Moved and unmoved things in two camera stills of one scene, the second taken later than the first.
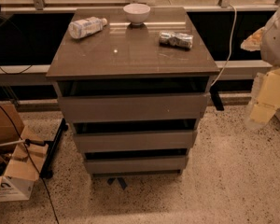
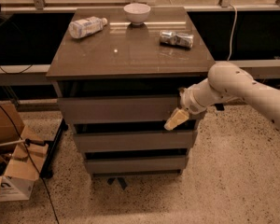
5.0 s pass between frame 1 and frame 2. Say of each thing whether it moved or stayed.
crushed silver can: stayed
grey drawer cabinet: stayed
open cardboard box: stayed
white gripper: moved
